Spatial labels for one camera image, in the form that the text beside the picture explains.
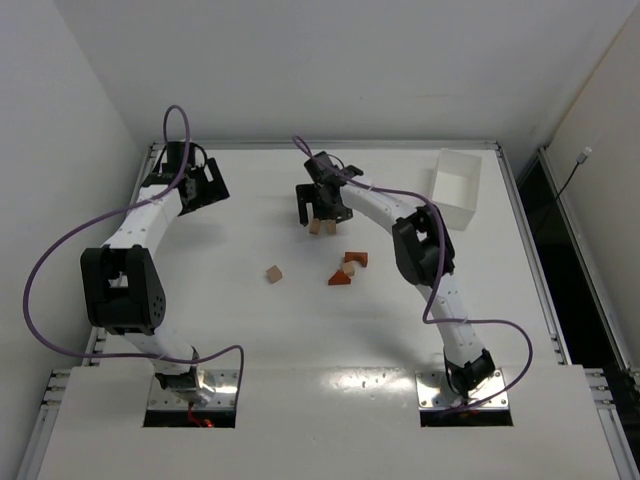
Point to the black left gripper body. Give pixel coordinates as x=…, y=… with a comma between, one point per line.
x=201, y=185

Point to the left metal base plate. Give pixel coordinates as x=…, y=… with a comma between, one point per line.
x=211, y=390

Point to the red-brown triangle wood block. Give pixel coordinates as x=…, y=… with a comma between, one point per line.
x=339, y=278

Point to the white perforated box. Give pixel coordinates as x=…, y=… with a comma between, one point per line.
x=455, y=187

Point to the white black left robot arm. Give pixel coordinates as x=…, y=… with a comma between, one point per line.
x=123, y=291

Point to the engraved light wood block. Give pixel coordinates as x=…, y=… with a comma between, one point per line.
x=315, y=226

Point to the long light wood block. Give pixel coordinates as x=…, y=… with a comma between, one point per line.
x=331, y=227

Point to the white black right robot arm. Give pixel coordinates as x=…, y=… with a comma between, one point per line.
x=423, y=251

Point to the short light wood block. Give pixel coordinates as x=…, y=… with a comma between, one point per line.
x=348, y=270

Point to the small light wood cube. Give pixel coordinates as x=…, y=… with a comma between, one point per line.
x=274, y=274

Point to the red-brown arch wood block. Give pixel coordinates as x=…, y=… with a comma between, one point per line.
x=359, y=257

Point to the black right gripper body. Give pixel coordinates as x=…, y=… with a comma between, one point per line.
x=323, y=206

